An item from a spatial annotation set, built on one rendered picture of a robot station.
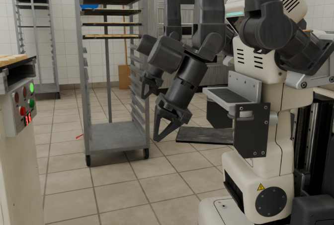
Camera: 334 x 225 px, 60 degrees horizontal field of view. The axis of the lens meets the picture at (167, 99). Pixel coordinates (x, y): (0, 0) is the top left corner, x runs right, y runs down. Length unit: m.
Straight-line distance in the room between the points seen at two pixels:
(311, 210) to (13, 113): 0.90
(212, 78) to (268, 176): 3.94
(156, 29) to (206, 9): 3.76
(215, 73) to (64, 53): 2.54
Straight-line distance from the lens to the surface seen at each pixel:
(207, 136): 2.82
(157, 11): 4.38
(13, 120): 0.97
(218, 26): 0.62
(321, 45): 0.73
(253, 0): 0.67
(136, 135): 2.46
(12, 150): 1.05
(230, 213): 1.30
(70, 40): 5.19
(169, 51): 0.61
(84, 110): 2.12
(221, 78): 4.89
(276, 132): 0.95
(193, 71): 0.62
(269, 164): 0.93
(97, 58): 5.23
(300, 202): 0.97
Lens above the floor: 1.01
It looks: 14 degrees down
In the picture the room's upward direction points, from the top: straight up
